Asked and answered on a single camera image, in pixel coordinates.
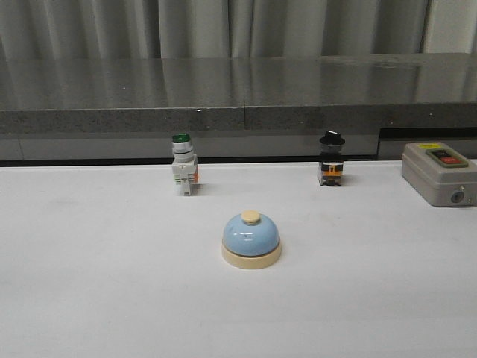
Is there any light blue desk bell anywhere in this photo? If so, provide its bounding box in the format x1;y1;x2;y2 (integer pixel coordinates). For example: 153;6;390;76
221;210;282;269

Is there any grey stone counter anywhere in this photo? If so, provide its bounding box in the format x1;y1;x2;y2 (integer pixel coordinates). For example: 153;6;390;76
1;54;476;163

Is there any grey curtain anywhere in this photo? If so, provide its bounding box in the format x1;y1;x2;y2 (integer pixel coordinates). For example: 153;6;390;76
1;1;476;60

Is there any green pushbutton switch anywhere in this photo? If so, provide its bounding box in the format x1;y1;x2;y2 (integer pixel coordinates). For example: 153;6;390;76
172;133;199;195

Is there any black rotary selector switch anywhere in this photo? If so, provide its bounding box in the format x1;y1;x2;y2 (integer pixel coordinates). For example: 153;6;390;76
318;131;345;186

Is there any grey on-off switch box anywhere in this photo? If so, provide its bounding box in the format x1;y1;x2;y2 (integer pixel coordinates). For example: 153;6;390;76
402;142;476;207

